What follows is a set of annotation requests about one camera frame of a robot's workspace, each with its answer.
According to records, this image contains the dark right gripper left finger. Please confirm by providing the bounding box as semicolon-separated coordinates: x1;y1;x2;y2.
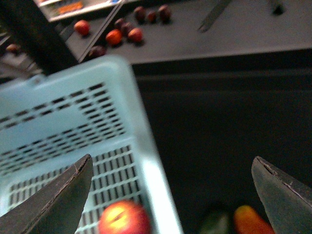
0;154;93;234

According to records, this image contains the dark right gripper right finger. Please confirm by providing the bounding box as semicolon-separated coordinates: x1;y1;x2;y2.
251;156;312;234

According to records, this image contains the red yellow apple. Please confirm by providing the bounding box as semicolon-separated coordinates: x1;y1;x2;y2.
98;200;152;234

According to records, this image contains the light blue plastic basket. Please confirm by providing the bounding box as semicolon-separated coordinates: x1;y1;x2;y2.
0;56;183;234

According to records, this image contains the red apple on shelf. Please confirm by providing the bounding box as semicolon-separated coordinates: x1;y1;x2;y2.
128;28;143;43

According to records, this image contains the red orange mango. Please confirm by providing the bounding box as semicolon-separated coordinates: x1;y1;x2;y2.
233;205;275;234

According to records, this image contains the green avocado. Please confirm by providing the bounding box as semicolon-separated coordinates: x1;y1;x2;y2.
198;211;230;234

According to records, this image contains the black near display tray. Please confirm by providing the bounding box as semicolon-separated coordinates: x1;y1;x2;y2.
131;70;312;234

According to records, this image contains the black display tray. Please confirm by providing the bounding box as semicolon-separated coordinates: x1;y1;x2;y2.
131;70;312;234
64;0;312;74

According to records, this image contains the dark red plum edge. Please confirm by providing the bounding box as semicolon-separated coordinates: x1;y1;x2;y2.
88;45;106;59

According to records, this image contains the black triangular divider bar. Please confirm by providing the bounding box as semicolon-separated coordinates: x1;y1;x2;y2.
268;0;284;16

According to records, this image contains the black far display tray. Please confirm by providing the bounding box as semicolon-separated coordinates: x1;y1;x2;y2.
64;0;312;74

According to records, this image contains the flat dark divider bar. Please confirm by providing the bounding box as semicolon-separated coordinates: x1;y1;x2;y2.
198;0;232;33

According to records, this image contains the black metal shelf post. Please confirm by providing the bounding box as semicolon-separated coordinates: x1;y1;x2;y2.
0;0;78;75

